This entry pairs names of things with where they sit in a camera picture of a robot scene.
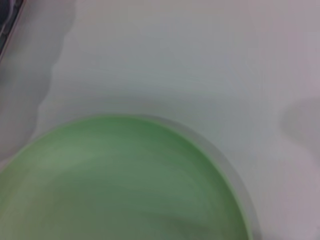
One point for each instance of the light green plate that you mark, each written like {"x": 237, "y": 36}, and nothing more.
{"x": 112, "y": 180}

